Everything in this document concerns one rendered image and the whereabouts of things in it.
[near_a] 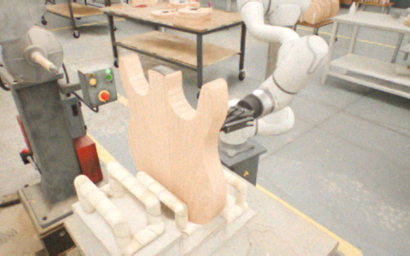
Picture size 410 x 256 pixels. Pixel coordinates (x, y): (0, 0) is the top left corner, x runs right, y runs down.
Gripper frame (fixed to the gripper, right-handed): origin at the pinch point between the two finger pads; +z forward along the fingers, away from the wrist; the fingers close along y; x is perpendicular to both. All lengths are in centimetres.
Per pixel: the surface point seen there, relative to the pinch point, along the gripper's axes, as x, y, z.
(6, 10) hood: 26, 69, 24
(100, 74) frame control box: -13, 95, -16
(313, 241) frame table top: -30.8, -30.6, -13.5
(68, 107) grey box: -35, 116, -2
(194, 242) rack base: -21.4, -11.8, 16.4
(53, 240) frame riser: -107, 101, 31
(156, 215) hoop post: -7.1, -9.4, 24.9
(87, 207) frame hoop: -10.8, 7.5, 33.5
